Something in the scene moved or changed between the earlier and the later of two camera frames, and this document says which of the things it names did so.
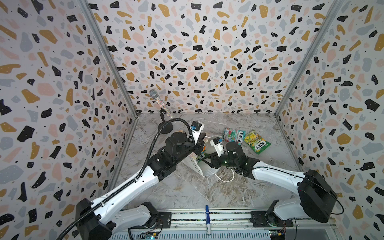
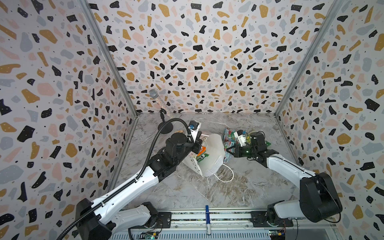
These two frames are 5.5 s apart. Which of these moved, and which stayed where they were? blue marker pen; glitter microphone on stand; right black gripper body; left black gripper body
Moved: right black gripper body
Stayed: blue marker pen; glitter microphone on stand; left black gripper body
